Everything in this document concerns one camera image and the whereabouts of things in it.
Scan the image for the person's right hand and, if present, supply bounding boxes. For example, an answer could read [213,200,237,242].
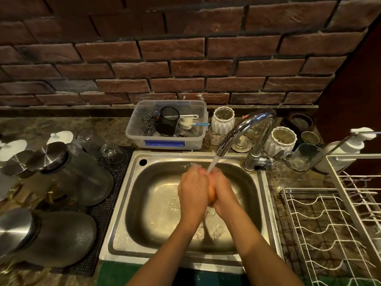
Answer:
[207,167,243,219]

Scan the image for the person's left hand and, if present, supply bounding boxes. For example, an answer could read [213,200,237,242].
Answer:
[178,165,210,224]

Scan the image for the orange round fruit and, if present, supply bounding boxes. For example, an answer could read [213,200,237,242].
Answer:
[208,175,217,205]

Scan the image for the person's right forearm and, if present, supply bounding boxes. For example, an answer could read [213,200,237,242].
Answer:
[222,207,303,286]

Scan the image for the person's left forearm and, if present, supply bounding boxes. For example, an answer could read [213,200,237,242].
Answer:
[126,219,206,286]

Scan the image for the small clear glass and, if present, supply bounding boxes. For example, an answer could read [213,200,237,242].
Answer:
[209,127,224,146]

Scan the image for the clear plastic storage container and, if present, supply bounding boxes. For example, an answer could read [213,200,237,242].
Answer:
[125,100,209,150]

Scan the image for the white bottle brush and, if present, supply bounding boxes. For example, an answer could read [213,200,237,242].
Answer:
[164,114,199,130]

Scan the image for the white ribbed ceramic jar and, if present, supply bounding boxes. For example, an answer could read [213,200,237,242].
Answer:
[264,126,298,157]
[211,106,236,135]

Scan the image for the stainless steel sink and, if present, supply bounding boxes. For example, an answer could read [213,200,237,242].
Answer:
[99,150,284,275]

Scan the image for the black mesh cup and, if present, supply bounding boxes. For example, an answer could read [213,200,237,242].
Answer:
[156,106,180,137]

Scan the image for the chrome curved faucet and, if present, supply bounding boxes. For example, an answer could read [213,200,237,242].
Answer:
[216,109,278,172]

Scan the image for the clear drinking glass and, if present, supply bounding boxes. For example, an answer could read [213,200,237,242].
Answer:
[75,132,105,159]
[100,142,127,166]

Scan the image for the clear glass mug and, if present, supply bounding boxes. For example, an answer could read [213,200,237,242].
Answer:
[284,143,319,172]

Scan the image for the dark round bowl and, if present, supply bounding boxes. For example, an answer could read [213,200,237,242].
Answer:
[282,112,315,135]

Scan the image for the small dark cup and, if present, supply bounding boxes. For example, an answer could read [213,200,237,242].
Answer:
[300,131,321,146]

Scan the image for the black rubber drying mat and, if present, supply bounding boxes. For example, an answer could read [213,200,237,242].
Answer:
[42,147,135,277]

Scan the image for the green floor mat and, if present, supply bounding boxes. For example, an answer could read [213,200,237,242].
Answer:
[96,261,252,286]

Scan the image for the white pump bottle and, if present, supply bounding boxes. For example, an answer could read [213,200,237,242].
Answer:
[314,127,377,174]

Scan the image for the white plastic lid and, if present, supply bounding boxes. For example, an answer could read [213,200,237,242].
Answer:
[46,130,74,146]
[0,139,28,162]

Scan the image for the white wire dish rack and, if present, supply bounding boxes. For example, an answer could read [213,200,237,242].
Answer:
[281,154,381,286]

